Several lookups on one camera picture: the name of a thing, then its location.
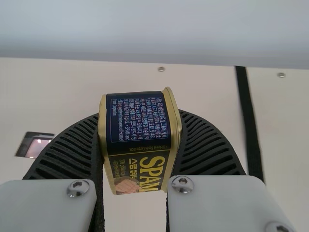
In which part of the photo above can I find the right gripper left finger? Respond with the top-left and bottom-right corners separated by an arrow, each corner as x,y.
0,113 -> 105,232

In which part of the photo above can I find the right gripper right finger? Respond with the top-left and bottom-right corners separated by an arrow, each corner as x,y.
165,109 -> 296,232

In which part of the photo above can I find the rectangular tin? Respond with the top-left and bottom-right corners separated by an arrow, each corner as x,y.
97,87 -> 183,195

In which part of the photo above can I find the black strip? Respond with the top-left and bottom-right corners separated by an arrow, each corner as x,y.
234,65 -> 266,186

